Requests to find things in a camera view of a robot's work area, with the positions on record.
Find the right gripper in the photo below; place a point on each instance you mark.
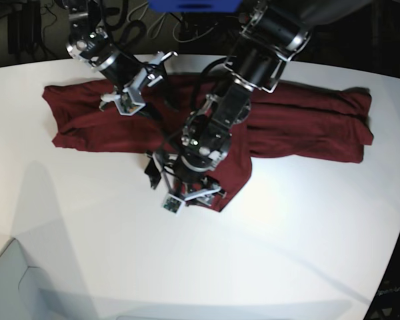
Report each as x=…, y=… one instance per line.
x=126, y=72

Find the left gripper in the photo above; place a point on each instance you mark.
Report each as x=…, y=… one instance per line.
x=195, y=188

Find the dark red t-shirt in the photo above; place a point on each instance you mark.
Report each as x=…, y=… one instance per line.
x=293, y=120

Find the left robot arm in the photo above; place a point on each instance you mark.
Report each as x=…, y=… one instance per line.
x=211, y=162

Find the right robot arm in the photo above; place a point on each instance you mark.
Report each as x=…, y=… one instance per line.
x=91, y=42

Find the blue box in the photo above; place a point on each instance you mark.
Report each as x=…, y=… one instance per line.
x=195, y=6

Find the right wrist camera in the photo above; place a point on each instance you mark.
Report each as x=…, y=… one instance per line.
x=129, y=102

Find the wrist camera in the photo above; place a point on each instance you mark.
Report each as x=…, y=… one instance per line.
x=129, y=102
x=173, y=204

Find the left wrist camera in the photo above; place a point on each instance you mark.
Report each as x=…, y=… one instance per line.
x=173, y=204

